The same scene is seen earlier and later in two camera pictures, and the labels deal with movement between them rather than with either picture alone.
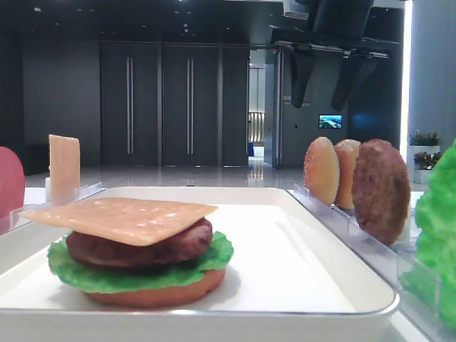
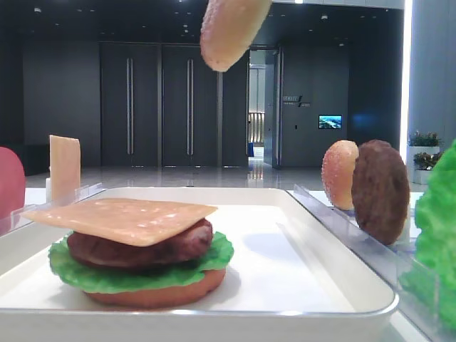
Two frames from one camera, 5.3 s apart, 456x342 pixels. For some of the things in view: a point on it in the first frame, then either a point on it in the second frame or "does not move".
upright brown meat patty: [381, 189] does not move
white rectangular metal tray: [288, 280] does not move
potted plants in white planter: [423, 152] does not move
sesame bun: [321, 170] → [228, 29]
